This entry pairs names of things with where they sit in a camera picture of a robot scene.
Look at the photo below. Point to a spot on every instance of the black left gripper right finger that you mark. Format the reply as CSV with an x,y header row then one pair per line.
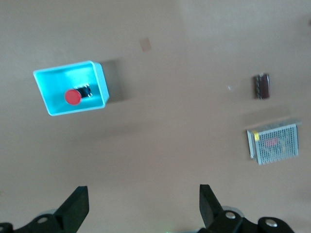
x,y
211,213

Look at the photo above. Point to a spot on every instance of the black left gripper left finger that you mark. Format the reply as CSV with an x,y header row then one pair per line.
x,y
73,208

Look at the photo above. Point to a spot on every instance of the red mushroom push button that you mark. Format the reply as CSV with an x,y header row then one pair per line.
x,y
73,97

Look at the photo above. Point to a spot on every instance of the metal mesh power supply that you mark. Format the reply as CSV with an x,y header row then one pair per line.
x,y
275,144

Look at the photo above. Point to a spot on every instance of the cyan plastic box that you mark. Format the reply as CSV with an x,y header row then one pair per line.
x,y
58,80

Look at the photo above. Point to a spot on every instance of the brown cylindrical capacitor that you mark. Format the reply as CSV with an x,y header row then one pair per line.
x,y
262,86

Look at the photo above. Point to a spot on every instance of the brown tape patch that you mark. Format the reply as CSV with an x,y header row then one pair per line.
x,y
145,44

